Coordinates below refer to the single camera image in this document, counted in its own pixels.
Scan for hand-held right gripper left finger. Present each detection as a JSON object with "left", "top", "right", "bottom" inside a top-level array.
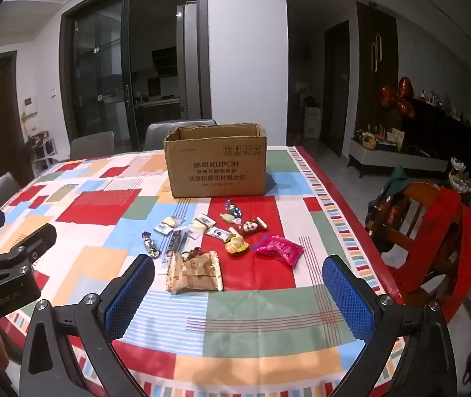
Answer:
[{"left": 20, "top": 253, "right": 155, "bottom": 397}]

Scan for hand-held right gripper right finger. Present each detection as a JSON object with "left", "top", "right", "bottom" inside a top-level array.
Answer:
[{"left": 321, "top": 254, "right": 458, "bottom": 397}]

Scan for tan striped snack packet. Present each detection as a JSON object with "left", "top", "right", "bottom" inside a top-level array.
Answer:
[{"left": 165, "top": 250, "right": 225, "bottom": 294}]

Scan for pink snack packet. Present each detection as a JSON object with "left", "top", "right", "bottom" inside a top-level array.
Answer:
[{"left": 254, "top": 234, "right": 304, "bottom": 266}]

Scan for white snack packet round print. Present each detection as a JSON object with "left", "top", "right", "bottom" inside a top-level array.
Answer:
[{"left": 208, "top": 227, "right": 232, "bottom": 243}]

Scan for yellow round snack wrapper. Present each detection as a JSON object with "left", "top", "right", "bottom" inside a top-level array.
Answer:
[{"left": 224, "top": 235, "right": 250, "bottom": 255}]

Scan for brown cardboard box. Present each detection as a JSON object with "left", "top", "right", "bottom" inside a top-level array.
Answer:
[{"left": 163, "top": 122, "right": 268, "bottom": 198}]

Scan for purple foil candy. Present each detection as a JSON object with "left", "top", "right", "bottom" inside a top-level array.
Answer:
[{"left": 142, "top": 232, "right": 161, "bottom": 259}]

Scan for long clear striped packet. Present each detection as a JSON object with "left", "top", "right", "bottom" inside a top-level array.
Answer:
[{"left": 161, "top": 228, "right": 189, "bottom": 276}]

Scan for colourful patchwork tablecloth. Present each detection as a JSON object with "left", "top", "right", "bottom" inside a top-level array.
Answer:
[{"left": 0, "top": 146, "right": 410, "bottom": 397}]

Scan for white shoe rack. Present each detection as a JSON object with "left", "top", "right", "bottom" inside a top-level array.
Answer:
[{"left": 26, "top": 130, "right": 58, "bottom": 174}]

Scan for red and white snack packet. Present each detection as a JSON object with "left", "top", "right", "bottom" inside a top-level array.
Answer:
[{"left": 239, "top": 217, "right": 268, "bottom": 236}]

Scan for brown wooden chair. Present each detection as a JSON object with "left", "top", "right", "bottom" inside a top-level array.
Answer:
[{"left": 365, "top": 182, "right": 471, "bottom": 298}]

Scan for green cloth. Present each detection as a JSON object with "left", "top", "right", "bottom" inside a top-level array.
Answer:
[{"left": 380, "top": 165, "right": 410, "bottom": 199}]

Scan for red cloth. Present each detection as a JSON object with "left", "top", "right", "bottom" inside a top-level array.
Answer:
[{"left": 399, "top": 188, "right": 471, "bottom": 323}]

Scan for brown wooden door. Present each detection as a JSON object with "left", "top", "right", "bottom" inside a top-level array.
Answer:
[{"left": 0, "top": 52, "right": 33, "bottom": 203}]

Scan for white low cabinet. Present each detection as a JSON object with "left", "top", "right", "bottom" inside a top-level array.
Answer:
[{"left": 348, "top": 138, "right": 450, "bottom": 178}]

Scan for white flower ornament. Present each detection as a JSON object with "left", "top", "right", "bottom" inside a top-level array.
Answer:
[{"left": 448, "top": 157, "right": 471, "bottom": 193}]

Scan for dark sliding glass door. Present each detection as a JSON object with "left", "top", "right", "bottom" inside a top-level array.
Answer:
[{"left": 62, "top": 0, "right": 201, "bottom": 160}]

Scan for white floor box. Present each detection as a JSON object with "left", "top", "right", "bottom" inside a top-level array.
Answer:
[{"left": 304, "top": 106, "right": 322, "bottom": 139}]

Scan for dark cabinet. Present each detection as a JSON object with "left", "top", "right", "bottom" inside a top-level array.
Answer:
[{"left": 401, "top": 97, "right": 471, "bottom": 160}]

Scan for dark interior door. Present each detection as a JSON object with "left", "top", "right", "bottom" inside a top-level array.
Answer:
[{"left": 324, "top": 21, "right": 351, "bottom": 158}]

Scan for red foil balloons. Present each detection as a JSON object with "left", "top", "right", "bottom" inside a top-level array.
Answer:
[{"left": 380, "top": 76, "right": 417, "bottom": 120}]

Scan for black range hood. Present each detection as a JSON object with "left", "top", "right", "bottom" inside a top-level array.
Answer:
[{"left": 151, "top": 47, "right": 178, "bottom": 77}]

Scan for silver refrigerator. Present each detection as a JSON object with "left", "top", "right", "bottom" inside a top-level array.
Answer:
[{"left": 176, "top": 2, "right": 203, "bottom": 122}]

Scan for dark wardrobe with metal handles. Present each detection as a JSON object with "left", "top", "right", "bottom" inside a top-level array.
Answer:
[{"left": 356, "top": 2, "right": 398, "bottom": 133}]

